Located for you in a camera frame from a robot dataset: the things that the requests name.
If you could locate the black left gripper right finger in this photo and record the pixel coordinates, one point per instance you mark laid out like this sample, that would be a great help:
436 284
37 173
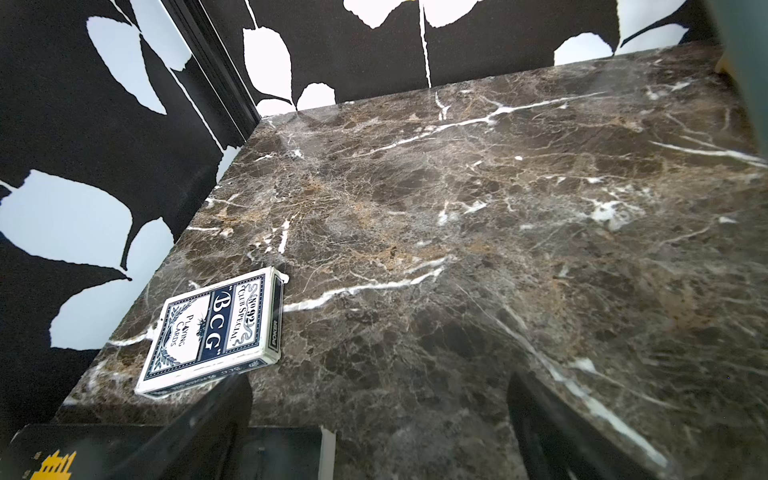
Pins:
555 442

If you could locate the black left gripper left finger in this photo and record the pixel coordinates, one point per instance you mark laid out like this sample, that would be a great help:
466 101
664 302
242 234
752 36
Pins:
198 432

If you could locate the light blue watering can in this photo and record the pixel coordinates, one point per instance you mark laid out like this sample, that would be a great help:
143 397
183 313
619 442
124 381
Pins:
742 28

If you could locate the blue playing card box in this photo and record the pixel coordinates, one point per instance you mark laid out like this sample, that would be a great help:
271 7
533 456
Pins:
230 327

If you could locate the black book yellow lettering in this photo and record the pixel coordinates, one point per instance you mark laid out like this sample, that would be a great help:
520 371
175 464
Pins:
91 451

